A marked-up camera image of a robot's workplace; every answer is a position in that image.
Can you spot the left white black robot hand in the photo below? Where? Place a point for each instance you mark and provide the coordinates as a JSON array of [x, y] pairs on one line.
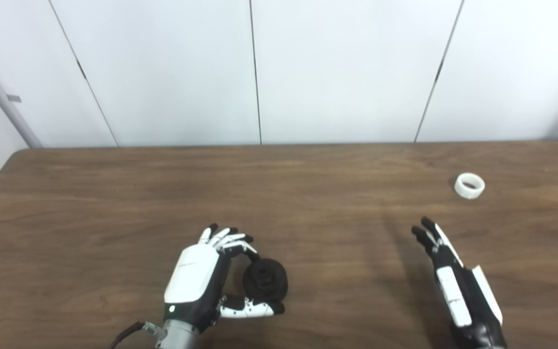
[[192, 278]]

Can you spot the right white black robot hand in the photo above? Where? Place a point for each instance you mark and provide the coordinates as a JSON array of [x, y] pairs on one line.
[[472, 310]]

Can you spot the round black part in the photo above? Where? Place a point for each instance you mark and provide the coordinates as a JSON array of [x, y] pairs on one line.
[[274, 281]]

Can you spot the small grey post label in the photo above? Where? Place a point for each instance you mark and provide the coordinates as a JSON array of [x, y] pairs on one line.
[[14, 98]]

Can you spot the grey wall corner post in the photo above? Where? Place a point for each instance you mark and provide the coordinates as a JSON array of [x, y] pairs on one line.
[[3, 94]]

